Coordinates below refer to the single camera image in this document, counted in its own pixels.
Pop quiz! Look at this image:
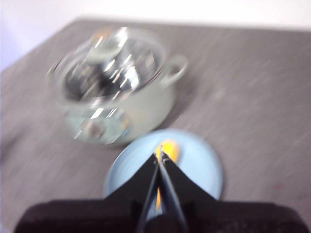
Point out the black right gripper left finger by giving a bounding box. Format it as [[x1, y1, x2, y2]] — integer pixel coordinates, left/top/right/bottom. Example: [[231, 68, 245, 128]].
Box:
[[13, 152, 160, 233]]

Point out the yellow corn cob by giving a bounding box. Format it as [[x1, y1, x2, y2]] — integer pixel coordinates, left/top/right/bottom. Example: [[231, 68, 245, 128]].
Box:
[[154, 138, 182, 211]]

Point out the sage green electric steamer pot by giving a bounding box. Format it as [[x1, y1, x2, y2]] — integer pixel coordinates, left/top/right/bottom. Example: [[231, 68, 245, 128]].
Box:
[[47, 26, 189, 148]]

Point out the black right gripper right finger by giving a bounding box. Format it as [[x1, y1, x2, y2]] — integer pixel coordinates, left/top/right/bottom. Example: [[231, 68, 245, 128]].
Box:
[[159, 145, 307, 233]]

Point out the blue round plate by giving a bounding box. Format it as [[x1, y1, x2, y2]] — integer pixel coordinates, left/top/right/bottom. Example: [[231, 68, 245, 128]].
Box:
[[103, 128, 224, 216]]

